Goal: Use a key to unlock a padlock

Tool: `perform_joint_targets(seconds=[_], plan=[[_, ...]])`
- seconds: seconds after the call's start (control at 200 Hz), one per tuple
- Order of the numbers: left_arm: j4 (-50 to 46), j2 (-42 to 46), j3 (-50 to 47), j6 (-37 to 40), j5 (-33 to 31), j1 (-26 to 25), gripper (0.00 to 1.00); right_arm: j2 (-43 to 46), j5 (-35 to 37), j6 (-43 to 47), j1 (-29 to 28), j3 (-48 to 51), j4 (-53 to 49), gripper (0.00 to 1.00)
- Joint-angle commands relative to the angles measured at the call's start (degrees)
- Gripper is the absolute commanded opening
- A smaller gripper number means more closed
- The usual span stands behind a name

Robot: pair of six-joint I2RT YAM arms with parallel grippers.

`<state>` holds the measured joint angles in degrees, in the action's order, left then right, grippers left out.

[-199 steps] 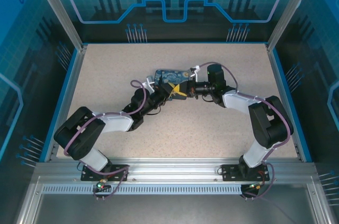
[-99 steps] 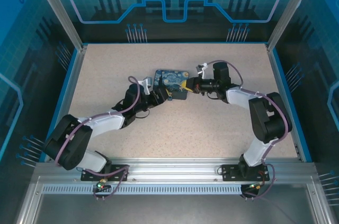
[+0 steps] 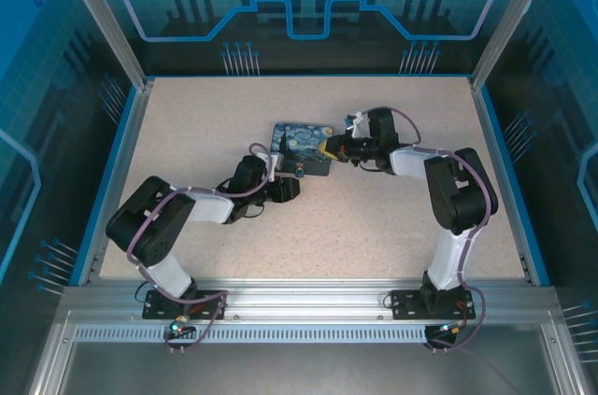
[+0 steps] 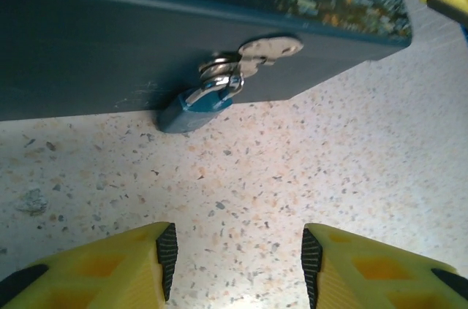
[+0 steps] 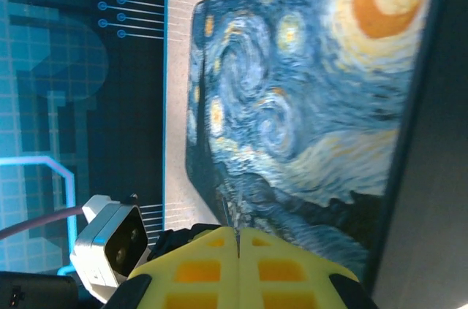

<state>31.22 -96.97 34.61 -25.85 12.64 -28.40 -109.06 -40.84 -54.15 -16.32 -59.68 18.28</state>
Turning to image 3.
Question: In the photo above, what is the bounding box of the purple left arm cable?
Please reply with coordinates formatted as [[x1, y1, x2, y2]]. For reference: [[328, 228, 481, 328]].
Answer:
[[126, 142, 277, 355]]

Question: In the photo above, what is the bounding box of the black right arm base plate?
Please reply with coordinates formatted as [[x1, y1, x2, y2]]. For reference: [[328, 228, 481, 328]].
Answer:
[[390, 289, 477, 320]]

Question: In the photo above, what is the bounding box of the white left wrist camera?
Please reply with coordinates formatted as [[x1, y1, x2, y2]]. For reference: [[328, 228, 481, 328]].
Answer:
[[261, 151, 287, 181]]

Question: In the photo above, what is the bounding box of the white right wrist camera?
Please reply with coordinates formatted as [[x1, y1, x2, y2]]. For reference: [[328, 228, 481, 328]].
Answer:
[[344, 110, 370, 137]]

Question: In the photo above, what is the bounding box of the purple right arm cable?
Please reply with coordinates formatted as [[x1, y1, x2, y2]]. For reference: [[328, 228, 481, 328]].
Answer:
[[368, 106, 500, 354]]

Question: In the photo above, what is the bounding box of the aluminium front rail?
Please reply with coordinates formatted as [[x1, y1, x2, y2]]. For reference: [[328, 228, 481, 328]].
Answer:
[[60, 278, 560, 322]]

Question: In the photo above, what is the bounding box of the aluminium upright post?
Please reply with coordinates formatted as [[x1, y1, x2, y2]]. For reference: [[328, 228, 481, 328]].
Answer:
[[53, 0, 155, 91], [469, 0, 562, 91]]

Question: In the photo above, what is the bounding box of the small LED circuit board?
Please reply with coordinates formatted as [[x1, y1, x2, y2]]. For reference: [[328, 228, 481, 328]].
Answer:
[[168, 315, 195, 338], [436, 319, 468, 338]]

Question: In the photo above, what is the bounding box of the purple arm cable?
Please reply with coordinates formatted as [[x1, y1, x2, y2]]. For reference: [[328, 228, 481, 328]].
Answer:
[[126, 142, 277, 355], [368, 106, 500, 354]]

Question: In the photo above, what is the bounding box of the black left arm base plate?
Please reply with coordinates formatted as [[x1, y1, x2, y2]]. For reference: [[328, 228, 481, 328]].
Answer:
[[142, 289, 229, 320]]

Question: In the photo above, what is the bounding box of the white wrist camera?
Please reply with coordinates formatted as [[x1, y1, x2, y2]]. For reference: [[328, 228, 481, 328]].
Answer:
[[261, 151, 287, 181], [344, 110, 370, 137]]

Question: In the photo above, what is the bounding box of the grey metal panel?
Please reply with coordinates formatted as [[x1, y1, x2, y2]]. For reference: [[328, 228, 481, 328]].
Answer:
[[60, 341, 562, 395]]

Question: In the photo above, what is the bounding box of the starry night print tin box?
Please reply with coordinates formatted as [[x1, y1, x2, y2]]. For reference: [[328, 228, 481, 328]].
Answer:
[[270, 121, 337, 177]]

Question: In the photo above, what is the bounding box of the aluminium side rail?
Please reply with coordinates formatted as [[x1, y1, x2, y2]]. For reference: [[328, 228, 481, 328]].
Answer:
[[77, 79, 155, 287], [469, 77, 536, 285]]

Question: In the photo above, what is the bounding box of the slotted grey cable duct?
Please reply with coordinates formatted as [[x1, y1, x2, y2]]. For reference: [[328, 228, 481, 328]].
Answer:
[[73, 325, 435, 345]]

